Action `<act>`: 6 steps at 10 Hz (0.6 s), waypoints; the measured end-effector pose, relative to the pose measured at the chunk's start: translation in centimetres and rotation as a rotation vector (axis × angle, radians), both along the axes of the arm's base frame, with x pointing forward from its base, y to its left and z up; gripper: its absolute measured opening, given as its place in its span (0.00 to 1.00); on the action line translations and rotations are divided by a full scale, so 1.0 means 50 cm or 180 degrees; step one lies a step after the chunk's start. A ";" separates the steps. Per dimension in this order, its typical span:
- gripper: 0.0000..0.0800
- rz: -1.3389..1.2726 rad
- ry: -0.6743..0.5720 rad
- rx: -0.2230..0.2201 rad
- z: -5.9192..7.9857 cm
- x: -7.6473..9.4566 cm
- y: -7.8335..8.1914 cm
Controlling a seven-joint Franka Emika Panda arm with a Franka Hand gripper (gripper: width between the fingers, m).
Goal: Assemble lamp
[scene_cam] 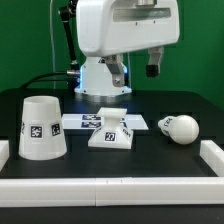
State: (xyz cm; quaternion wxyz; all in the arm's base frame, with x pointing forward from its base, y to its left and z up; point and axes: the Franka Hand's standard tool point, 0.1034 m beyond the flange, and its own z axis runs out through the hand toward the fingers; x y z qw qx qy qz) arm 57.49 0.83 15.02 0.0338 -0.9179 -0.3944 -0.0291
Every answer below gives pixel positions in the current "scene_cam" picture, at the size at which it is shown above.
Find white left fence rail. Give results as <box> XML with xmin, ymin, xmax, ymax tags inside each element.
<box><xmin>0</xmin><ymin>140</ymin><xmax>9</xmax><ymax>171</ymax></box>

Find white lamp shade cone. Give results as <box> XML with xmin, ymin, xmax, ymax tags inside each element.
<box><xmin>19</xmin><ymin>96</ymin><xmax>67</xmax><ymax>160</ymax></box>

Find white marker sheet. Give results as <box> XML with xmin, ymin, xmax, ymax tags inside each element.
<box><xmin>62</xmin><ymin>114</ymin><xmax>148</xmax><ymax>130</ymax></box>

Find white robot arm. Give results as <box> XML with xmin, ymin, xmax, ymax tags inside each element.
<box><xmin>75</xmin><ymin>0</ymin><xmax>180</xmax><ymax>102</ymax></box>

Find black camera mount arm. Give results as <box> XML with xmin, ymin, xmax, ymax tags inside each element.
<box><xmin>59</xmin><ymin>0</ymin><xmax>79</xmax><ymax>71</ymax></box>

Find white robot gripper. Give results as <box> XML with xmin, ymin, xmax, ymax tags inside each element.
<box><xmin>76</xmin><ymin>0</ymin><xmax>180</xmax><ymax>87</ymax></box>

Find white right fence rail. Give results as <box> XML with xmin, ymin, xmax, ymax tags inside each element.
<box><xmin>200</xmin><ymin>140</ymin><xmax>224</xmax><ymax>177</ymax></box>

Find black cable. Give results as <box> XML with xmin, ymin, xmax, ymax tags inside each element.
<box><xmin>19</xmin><ymin>69</ymin><xmax>81</xmax><ymax>89</ymax></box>

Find white lamp base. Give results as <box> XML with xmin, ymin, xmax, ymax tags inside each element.
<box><xmin>88</xmin><ymin>107</ymin><xmax>133</xmax><ymax>149</ymax></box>

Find white hanging cable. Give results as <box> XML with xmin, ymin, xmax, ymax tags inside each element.
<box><xmin>49</xmin><ymin>0</ymin><xmax>57</xmax><ymax>90</ymax></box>

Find white fence rail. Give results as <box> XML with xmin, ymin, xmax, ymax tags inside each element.
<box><xmin>0</xmin><ymin>140</ymin><xmax>9</xmax><ymax>171</ymax></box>
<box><xmin>200</xmin><ymin>140</ymin><xmax>224</xmax><ymax>177</ymax></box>
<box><xmin>0</xmin><ymin>177</ymin><xmax>224</xmax><ymax>207</ymax></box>

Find white front fence rail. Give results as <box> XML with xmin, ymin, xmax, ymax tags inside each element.
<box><xmin>0</xmin><ymin>177</ymin><xmax>224</xmax><ymax>207</ymax></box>

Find white lamp bulb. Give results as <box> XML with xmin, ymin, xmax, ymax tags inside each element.
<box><xmin>158</xmin><ymin>115</ymin><xmax>199</xmax><ymax>145</ymax></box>

